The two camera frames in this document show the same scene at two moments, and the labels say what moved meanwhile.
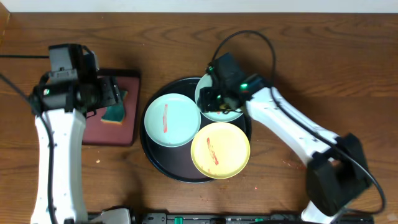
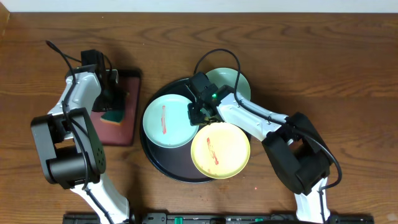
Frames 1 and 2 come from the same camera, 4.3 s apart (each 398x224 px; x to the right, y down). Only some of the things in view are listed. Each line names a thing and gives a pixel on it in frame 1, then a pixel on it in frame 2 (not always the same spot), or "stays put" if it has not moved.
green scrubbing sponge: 114,114 stays put
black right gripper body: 214,97 → 198,116
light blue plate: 172,120 stays put
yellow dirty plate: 220,150 stays put
